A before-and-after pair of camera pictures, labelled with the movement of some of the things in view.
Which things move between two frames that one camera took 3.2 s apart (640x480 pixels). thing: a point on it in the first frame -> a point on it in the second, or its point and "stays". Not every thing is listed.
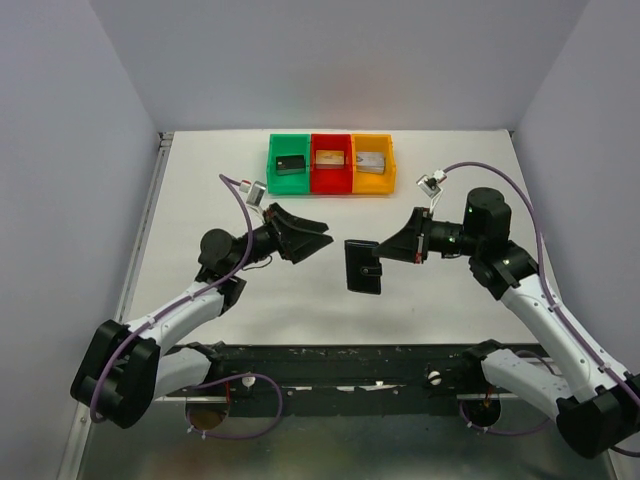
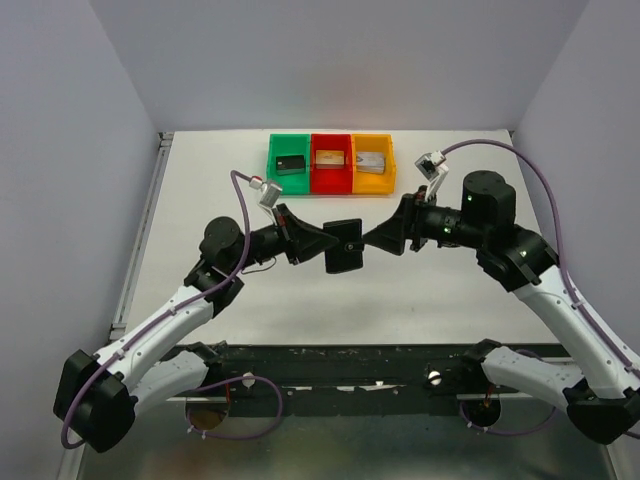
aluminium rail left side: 157,169 stays
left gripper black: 273,233 stays
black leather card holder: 363,268 -> 348,253
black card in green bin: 290,165 stays
